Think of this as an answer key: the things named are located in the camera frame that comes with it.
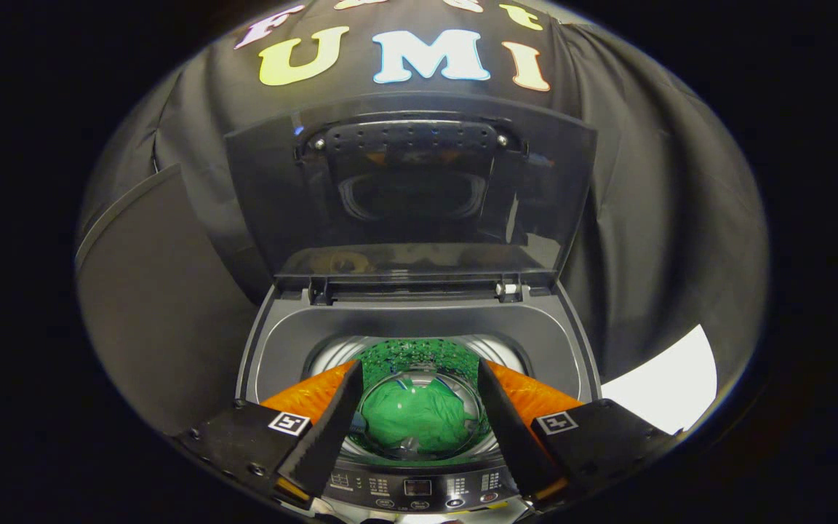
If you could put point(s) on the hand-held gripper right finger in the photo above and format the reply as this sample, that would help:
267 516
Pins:
510 429

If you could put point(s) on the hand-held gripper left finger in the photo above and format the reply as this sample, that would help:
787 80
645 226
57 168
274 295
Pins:
328 429

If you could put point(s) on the green polo shirt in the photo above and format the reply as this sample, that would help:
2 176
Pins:
419 415

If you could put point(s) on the grey washing machine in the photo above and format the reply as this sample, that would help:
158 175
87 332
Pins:
288 342

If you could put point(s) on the dark washing machine lid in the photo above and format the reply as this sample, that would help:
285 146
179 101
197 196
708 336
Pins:
266 189

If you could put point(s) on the white paper sheet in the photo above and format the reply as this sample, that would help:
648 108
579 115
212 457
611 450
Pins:
670 382

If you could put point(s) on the grey cabinet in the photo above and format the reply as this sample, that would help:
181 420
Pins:
157 306

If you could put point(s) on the black backdrop cloth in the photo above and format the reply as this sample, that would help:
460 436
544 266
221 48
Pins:
652 240

